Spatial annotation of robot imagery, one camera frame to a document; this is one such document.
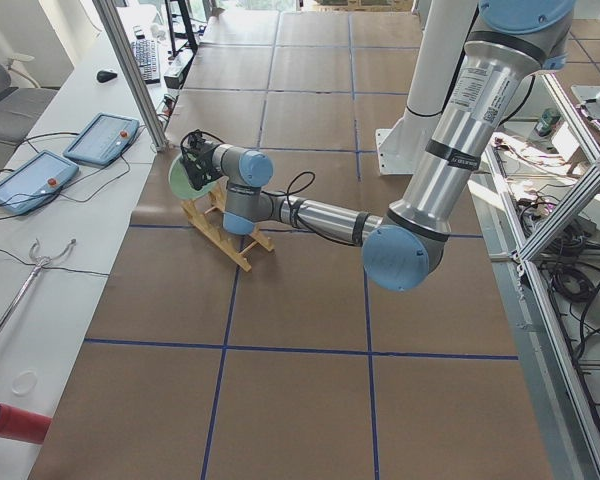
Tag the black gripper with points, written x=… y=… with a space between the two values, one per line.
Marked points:
x=204 y=165

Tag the light green round plate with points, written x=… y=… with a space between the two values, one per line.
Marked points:
x=180 y=185

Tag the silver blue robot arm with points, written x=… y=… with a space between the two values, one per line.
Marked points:
x=473 y=57

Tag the blue teach pendant far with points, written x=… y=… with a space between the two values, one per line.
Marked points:
x=103 y=140

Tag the blue teach pendant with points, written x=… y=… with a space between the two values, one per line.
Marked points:
x=103 y=140
x=35 y=182

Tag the black keyboard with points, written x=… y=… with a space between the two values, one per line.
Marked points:
x=146 y=54

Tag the black computer mouse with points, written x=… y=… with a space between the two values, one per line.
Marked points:
x=104 y=76

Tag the blue teach pendant near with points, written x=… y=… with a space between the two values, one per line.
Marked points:
x=35 y=182

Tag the grey office chair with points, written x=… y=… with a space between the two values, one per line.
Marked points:
x=20 y=108

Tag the metal grabber pole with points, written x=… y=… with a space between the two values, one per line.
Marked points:
x=39 y=262

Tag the red cylinder tube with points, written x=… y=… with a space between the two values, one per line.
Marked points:
x=23 y=425

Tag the aluminium frame post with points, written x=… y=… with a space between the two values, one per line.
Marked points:
x=116 y=33

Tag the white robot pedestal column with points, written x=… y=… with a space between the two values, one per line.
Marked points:
x=446 y=27

